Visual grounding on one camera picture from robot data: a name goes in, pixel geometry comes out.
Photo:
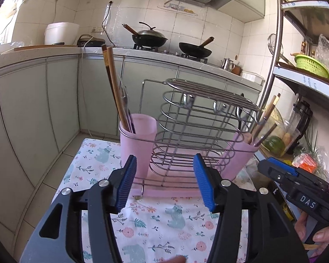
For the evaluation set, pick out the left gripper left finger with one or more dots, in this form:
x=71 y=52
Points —
x=58 y=235

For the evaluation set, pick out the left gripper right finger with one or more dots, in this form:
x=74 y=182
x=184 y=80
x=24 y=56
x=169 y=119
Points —
x=245 y=216

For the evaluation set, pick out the thin black chopstick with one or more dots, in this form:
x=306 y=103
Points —
x=257 y=144

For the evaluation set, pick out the dark chopstick gold tip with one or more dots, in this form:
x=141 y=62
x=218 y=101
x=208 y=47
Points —
x=265 y=116

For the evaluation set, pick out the black plastic spoon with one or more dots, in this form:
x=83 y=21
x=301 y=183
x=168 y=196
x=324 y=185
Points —
x=239 y=114

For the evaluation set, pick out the plain brown wooden chopstick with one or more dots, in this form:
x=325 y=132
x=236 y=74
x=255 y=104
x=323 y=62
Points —
x=107 y=69

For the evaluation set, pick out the brown chopstick gold band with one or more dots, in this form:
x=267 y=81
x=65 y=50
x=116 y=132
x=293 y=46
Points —
x=115 y=86

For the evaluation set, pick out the orange snack packet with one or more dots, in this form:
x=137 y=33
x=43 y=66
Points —
x=305 y=162

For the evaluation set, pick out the pink right plastic cup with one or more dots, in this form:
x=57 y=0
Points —
x=237 y=154

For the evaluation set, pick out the pink plastic cup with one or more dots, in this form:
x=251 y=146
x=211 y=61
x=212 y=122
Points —
x=139 y=144
x=237 y=154

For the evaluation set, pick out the floral bear print cloth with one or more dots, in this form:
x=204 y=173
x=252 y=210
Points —
x=147 y=229

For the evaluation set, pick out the black blender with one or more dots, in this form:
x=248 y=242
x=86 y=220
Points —
x=300 y=123

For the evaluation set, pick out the pink plastic drip tray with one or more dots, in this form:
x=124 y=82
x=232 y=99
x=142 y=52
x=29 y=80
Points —
x=171 y=173

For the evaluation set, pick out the pink left plastic cup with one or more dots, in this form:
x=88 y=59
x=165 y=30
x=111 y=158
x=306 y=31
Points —
x=139 y=144

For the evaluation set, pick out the green plastic basket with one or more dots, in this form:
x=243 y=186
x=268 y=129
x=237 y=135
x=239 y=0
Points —
x=312 y=65

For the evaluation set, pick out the steel kettle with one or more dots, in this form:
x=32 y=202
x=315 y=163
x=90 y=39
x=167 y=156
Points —
x=227 y=64

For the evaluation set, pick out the black frying pan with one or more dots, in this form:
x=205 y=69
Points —
x=197 y=51

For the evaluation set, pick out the white rice cooker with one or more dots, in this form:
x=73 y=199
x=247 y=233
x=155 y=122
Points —
x=62 y=32

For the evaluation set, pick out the black wok with lid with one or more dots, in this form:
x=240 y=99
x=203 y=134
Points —
x=147 y=38

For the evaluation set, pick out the metal shelf rack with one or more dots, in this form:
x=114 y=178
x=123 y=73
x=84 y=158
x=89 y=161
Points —
x=311 y=19

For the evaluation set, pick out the metal wire utensil rack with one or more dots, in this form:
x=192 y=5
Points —
x=200 y=117

